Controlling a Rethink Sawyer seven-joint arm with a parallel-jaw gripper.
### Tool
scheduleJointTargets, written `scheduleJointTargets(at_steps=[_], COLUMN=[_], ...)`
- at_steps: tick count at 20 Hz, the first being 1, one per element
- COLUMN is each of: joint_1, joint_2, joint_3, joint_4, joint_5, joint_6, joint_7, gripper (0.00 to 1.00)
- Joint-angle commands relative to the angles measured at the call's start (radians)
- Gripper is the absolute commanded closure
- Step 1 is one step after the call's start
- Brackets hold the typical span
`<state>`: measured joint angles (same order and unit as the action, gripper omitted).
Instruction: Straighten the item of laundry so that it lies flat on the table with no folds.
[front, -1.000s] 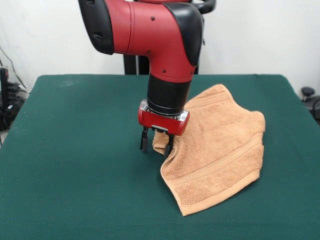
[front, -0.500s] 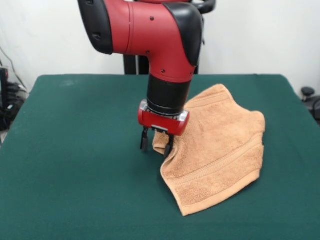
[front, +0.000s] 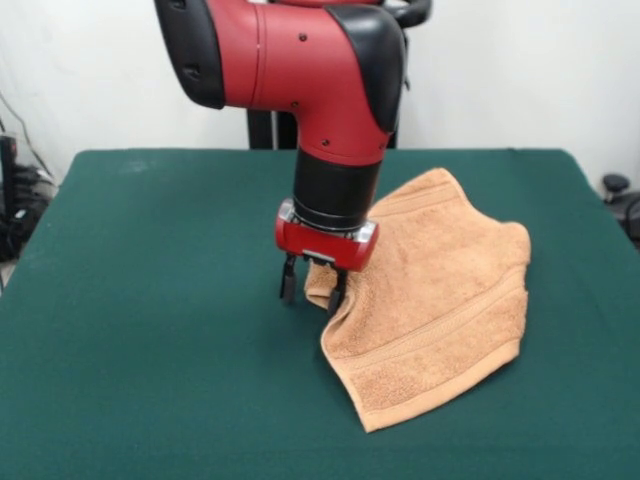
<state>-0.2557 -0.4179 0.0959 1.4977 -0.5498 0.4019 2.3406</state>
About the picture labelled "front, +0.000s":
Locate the tan terry towel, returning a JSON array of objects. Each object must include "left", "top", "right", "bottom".
[{"left": 303, "top": 167, "right": 532, "bottom": 434}]

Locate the red robot base ring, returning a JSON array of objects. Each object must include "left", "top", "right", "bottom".
[{"left": 269, "top": 0, "right": 381, "bottom": 7}]

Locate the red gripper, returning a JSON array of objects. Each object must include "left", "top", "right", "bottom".
[{"left": 273, "top": 197, "right": 380, "bottom": 318}]

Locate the grey wall cable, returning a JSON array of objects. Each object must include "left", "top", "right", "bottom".
[{"left": 0, "top": 92, "right": 54, "bottom": 181}]

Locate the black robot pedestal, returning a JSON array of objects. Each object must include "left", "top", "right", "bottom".
[{"left": 244, "top": 0, "right": 434, "bottom": 150}]

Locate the dark green table cloth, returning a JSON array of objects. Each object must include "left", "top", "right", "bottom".
[{"left": 0, "top": 147, "right": 640, "bottom": 480}]

